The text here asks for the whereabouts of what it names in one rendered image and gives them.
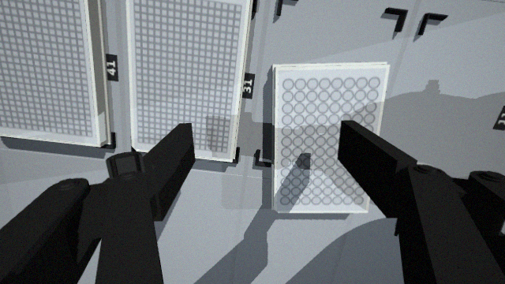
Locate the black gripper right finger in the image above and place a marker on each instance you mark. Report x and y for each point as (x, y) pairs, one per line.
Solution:
(440, 240)

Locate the white well plate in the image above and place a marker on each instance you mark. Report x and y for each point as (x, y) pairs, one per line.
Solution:
(309, 101)
(53, 72)
(187, 65)

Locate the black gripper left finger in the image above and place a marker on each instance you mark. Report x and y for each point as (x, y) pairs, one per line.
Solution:
(138, 192)

